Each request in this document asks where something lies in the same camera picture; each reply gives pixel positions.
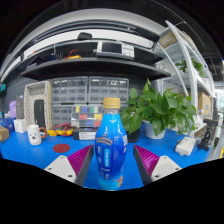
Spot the blue box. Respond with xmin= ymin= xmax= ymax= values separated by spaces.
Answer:
xmin=0 ymin=117 xmax=16 ymax=134

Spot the dark grey box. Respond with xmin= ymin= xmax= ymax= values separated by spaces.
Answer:
xmin=15 ymin=95 xmax=25 ymax=120

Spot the flat round red coaster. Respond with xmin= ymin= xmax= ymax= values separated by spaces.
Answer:
xmin=53 ymin=143 xmax=71 ymax=154

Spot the black clamp stand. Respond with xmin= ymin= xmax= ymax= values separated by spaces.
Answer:
xmin=197 ymin=118 xmax=219 ymax=152

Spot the white rack shelf unit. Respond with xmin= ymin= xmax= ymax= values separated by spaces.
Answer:
xmin=154 ymin=20 xmax=216 ymax=111

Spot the black zip case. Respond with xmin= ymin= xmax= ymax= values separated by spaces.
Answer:
xmin=127 ymin=129 xmax=141 ymax=144

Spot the black wall shelf unit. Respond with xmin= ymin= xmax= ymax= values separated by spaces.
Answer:
xmin=20 ymin=31 xmax=172 ymax=82

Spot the white mug brown handle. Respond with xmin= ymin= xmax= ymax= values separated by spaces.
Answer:
xmin=27 ymin=124 xmax=48 ymax=147

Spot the blue drink bottle gold cap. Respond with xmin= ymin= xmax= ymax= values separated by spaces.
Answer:
xmin=94 ymin=97 xmax=129 ymax=191

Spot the brown cardboard box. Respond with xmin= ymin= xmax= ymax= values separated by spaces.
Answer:
xmin=0 ymin=124 xmax=11 ymax=144

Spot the cream dotted storage basket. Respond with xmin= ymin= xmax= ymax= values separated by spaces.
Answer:
xmin=23 ymin=80 xmax=53 ymax=131

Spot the small white box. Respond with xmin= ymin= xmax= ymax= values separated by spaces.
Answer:
xmin=13 ymin=118 xmax=28 ymax=134

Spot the black flat device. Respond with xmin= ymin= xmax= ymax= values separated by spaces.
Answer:
xmin=33 ymin=99 xmax=46 ymax=129

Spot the white adapter block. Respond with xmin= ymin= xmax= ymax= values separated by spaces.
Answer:
xmin=174 ymin=135 xmax=197 ymax=157

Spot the green potted plant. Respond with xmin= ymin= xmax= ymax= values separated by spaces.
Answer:
xmin=120 ymin=78 xmax=198 ymax=140

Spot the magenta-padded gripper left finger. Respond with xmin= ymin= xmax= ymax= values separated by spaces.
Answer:
xmin=44 ymin=144 xmax=95 ymax=187

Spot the black box with white label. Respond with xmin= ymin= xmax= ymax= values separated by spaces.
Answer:
xmin=72 ymin=127 xmax=98 ymax=141

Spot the purple bag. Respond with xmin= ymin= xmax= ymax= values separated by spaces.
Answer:
xmin=8 ymin=99 xmax=18 ymax=119

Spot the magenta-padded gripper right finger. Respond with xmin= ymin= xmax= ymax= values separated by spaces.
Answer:
xmin=133 ymin=144 xmax=183 ymax=186

